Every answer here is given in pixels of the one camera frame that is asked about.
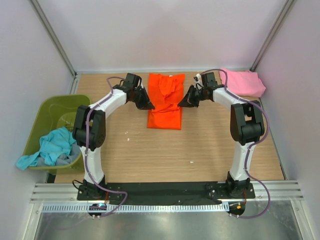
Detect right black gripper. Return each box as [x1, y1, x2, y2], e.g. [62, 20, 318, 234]
[178, 84, 207, 108]

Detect orange t shirt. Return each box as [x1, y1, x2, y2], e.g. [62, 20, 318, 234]
[147, 73, 185, 130]

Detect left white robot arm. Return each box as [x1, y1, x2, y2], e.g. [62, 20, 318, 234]
[72, 73, 155, 200]

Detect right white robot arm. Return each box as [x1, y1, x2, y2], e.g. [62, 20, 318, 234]
[178, 70, 265, 198]

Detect pink folded t shirt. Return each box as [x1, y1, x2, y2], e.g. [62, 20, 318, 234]
[219, 68, 266, 98]

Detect grey t shirt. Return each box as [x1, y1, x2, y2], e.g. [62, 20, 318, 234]
[36, 143, 81, 167]

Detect green plastic laundry basket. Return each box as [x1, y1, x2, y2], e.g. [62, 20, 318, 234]
[16, 94, 92, 175]

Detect teal t shirt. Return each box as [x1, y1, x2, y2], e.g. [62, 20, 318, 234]
[15, 127, 81, 170]

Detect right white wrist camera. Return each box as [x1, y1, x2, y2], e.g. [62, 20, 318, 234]
[193, 73, 203, 88]

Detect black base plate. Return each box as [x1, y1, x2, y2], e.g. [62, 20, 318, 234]
[77, 181, 256, 206]

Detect aluminium rail frame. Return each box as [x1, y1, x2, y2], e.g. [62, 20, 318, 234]
[30, 180, 304, 206]

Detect right aluminium corner post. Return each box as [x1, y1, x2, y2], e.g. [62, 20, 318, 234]
[249, 0, 297, 72]

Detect aluminium corner post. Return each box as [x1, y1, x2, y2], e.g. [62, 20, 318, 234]
[249, 0, 297, 72]
[29, 0, 77, 79]

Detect white slotted cable duct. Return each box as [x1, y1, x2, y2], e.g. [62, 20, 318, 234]
[42, 202, 229, 213]

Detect left aluminium corner post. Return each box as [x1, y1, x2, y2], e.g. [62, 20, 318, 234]
[29, 0, 77, 79]

